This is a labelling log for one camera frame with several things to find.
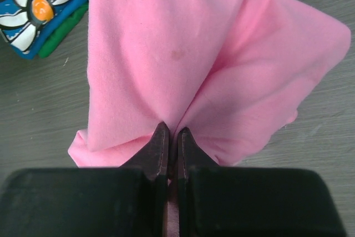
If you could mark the pink t shirt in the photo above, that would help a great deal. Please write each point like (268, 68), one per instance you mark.
(233, 71)

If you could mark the blue folded t shirt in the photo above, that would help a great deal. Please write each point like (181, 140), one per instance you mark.
(42, 34)

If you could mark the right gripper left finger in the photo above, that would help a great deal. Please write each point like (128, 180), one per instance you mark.
(152, 160)

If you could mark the green folded t shirt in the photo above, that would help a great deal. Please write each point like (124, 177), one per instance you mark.
(58, 35)

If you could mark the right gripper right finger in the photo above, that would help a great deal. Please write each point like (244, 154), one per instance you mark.
(189, 155)

